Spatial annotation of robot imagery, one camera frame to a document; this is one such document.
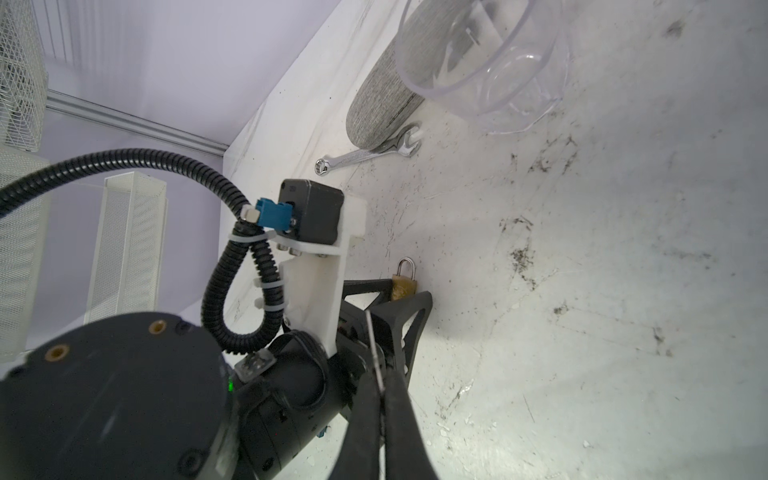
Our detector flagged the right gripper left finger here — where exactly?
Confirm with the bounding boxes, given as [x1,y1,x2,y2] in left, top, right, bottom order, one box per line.
[329,372,382,480]

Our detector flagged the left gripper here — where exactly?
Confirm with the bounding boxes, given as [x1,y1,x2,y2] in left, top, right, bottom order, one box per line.
[232,279,433,479]

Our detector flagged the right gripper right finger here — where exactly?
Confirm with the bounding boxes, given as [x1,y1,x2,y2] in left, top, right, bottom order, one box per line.
[383,369,438,480]

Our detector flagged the brass padlock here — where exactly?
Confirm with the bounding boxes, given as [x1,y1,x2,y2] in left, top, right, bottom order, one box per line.
[390,257,418,301]

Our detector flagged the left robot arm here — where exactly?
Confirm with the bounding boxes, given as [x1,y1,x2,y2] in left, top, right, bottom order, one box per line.
[1,280,436,479]

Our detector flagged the silver combination wrench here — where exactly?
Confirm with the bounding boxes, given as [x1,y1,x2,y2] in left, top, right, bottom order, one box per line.
[314,122,421,176]

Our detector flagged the grey fabric case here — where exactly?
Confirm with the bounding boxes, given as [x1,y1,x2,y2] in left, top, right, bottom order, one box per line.
[346,1,479,150]

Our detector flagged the lower white mesh shelf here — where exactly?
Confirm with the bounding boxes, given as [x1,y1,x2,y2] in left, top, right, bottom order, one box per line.
[84,171,167,324]

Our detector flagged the white mesh shelf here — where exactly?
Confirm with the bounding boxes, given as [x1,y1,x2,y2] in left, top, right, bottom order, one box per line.
[84,171,167,324]
[1,195,50,363]

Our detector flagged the clear plastic cup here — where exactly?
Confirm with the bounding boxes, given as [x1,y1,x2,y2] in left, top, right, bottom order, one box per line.
[394,0,570,134]

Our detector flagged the upper white mesh shelf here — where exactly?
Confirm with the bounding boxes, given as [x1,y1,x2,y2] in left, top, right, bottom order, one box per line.
[1,195,50,363]

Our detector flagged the white wire basket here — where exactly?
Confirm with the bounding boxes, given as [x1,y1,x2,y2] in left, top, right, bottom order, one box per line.
[1,0,48,153]

